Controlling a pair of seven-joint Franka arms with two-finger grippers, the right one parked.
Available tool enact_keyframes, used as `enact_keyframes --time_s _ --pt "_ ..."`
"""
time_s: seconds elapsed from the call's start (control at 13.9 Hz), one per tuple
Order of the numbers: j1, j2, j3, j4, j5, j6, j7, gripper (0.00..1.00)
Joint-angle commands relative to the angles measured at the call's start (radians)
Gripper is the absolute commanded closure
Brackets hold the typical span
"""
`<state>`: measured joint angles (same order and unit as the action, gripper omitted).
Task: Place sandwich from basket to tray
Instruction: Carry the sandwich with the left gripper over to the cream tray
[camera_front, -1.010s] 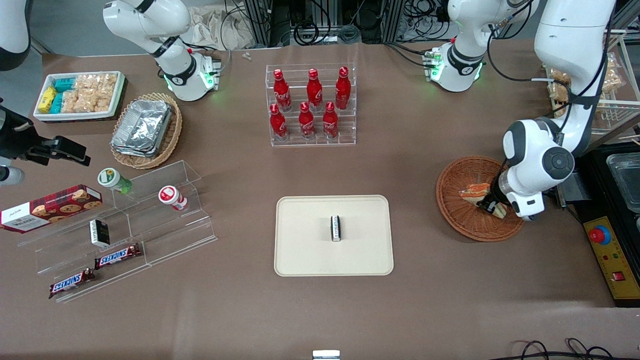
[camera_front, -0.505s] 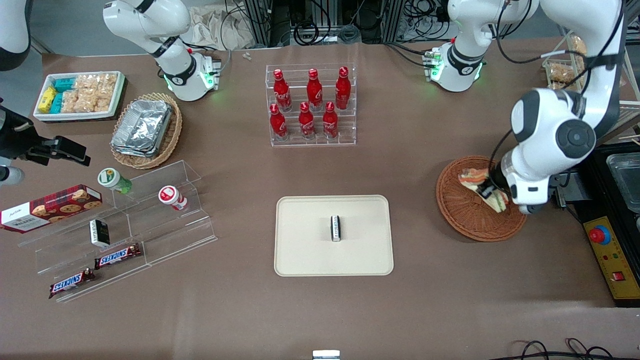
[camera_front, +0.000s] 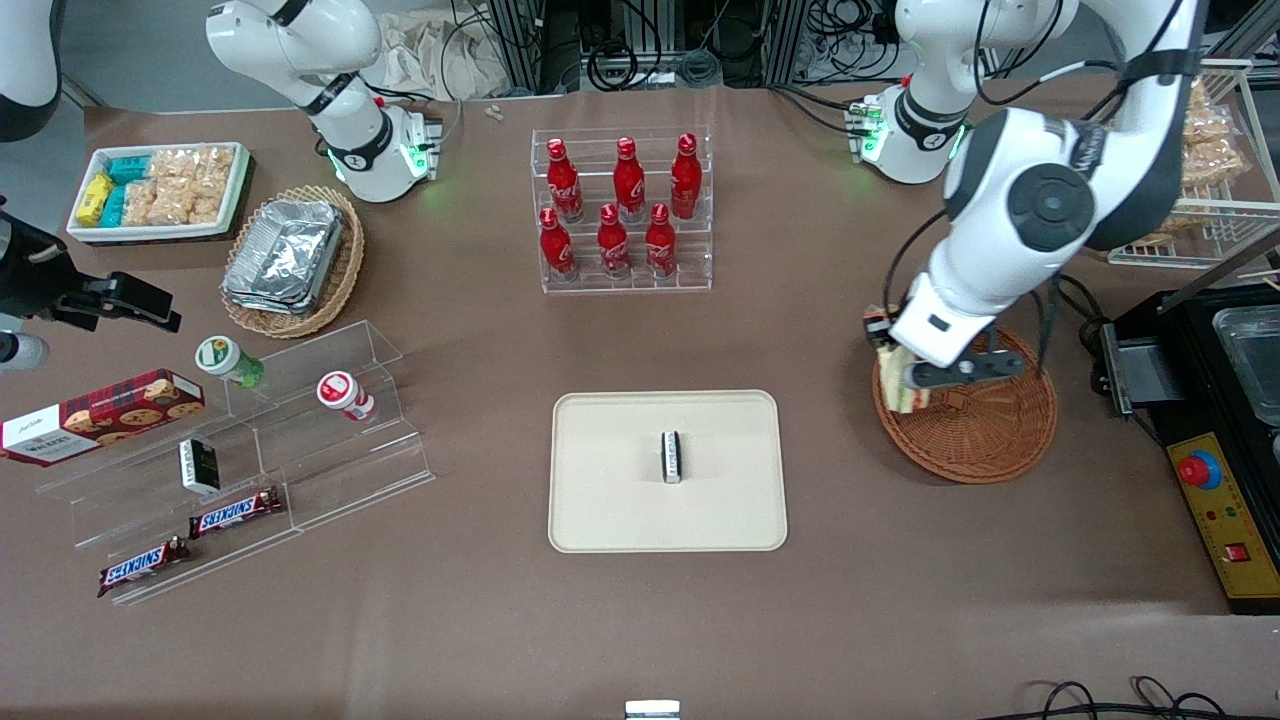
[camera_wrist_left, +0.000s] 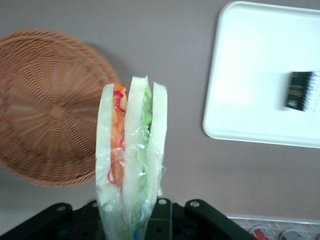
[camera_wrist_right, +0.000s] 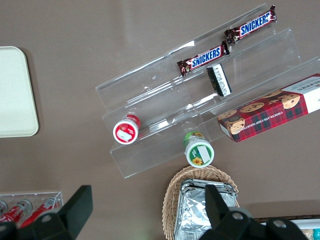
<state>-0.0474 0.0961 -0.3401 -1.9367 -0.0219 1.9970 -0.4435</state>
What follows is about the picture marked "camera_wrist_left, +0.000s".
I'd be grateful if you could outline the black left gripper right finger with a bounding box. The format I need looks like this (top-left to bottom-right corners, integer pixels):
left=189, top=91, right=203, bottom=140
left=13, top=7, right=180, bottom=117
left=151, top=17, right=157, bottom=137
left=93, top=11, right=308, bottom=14
left=150, top=196, right=259, bottom=240

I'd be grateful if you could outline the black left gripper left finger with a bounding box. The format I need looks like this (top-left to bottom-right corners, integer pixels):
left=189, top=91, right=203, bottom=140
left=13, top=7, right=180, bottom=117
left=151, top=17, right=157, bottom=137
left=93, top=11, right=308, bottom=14
left=0, top=199, right=105, bottom=240

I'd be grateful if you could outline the triangle sandwich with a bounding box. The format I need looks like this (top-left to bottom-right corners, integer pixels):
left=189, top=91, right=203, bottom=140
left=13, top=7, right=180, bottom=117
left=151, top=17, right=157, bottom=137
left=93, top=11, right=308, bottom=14
left=95, top=74, right=169, bottom=240

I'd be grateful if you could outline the brown round wicker basket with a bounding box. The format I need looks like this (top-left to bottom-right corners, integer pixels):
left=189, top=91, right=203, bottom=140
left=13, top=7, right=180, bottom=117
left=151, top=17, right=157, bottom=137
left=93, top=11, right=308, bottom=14
left=0, top=29, right=122, bottom=189

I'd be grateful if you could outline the cream plastic tray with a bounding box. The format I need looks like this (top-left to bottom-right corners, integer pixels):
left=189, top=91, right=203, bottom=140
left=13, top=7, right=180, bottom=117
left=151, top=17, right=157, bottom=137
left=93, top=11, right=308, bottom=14
left=202, top=0, right=320, bottom=150

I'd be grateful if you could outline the red cola bottle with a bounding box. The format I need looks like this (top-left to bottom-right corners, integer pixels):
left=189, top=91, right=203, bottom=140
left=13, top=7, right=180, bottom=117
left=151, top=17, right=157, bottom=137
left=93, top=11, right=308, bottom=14
left=250, top=225, right=270, bottom=240

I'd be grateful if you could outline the clear acrylic bottle rack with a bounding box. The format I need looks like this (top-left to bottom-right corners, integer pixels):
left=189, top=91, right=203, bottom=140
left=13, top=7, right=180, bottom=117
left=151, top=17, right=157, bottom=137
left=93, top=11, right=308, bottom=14
left=225, top=214, right=320, bottom=240

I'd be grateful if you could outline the small black white box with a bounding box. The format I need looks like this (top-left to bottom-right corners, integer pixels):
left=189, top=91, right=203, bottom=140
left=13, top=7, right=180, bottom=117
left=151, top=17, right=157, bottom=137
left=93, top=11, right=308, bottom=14
left=283, top=70, right=320, bottom=112

